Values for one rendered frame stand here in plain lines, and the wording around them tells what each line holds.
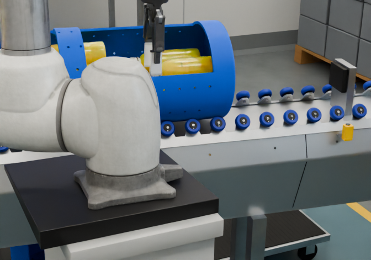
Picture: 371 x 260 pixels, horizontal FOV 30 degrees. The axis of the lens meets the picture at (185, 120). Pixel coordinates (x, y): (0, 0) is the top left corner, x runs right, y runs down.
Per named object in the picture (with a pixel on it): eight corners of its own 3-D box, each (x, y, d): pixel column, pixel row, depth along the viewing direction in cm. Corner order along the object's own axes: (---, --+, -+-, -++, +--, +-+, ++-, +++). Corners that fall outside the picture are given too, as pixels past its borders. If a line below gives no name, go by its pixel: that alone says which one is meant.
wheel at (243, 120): (249, 112, 200) (247, 114, 202) (234, 113, 199) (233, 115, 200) (252, 127, 199) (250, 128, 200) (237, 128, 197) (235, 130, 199)
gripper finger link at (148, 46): (144, 43, 191) (144, 42, 191) (144, 67, 193) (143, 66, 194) (155, 42, 192) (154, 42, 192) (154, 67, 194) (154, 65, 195)
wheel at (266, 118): (274, 110, 202) (271, 112, 203) (259, 111, 200) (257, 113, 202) (276, 125, 200) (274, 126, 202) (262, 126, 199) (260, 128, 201)
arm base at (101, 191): (196, 195, 143) (196, 170, 141) (89, 210, 136) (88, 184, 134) (168, 164, 159) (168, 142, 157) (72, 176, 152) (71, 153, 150)
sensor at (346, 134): (353, 141, 204) (354, 125, 202) (344, 141, 204) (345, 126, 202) (340, 131, 211) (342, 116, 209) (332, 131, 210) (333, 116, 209)
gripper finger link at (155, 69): (161, 49, 186) (162, 50, 186) (160, 74, 189) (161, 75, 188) (150, 49, 185) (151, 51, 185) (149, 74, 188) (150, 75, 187)
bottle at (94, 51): (106, 67, 189) (37, 72, 184) (102, 66, 196) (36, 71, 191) (104, 41, 188) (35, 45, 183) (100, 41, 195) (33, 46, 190)
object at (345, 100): (351, 115, 215) (356, 67, 209) (339, 116, 214) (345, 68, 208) (336, 104, 224) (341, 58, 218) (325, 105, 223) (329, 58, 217)
